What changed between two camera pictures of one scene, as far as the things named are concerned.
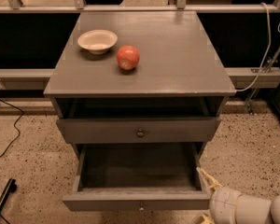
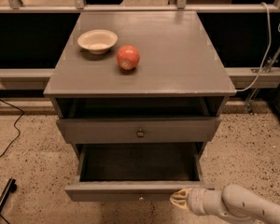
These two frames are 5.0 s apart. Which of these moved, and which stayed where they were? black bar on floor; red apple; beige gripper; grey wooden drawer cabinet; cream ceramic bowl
Moved: beige gripper
Stayed: red apple; black bar on floor; grey wooden drawer cabinet; cream ceramic bowl
